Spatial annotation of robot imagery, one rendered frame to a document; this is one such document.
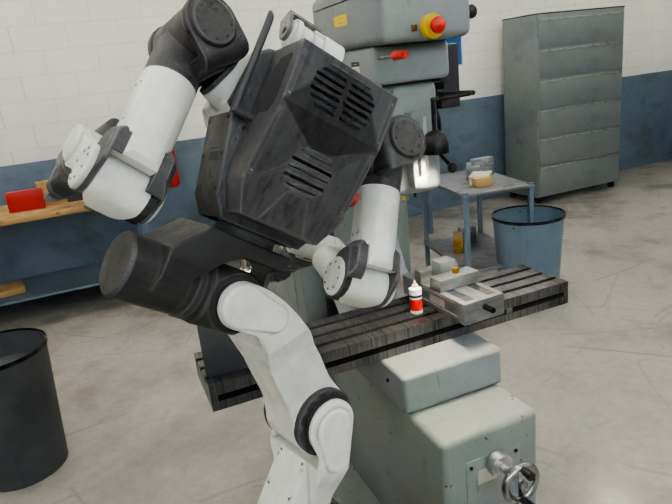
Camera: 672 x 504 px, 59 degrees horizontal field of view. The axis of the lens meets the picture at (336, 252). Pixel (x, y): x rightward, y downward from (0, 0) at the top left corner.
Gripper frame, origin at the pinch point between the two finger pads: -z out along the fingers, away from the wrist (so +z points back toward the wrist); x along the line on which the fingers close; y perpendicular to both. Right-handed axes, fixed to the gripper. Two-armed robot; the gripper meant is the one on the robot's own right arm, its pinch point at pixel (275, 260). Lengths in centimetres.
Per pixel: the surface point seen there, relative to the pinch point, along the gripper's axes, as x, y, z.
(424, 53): 58, -21, 30
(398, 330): -11.2, -43.8, -1.6
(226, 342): -23.0, 5.6, -11.7
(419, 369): -22, -47, 6
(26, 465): -79, 35, -172
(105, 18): 262, 47, -354
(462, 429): -37, -55, 17
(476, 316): -4, -62, 12
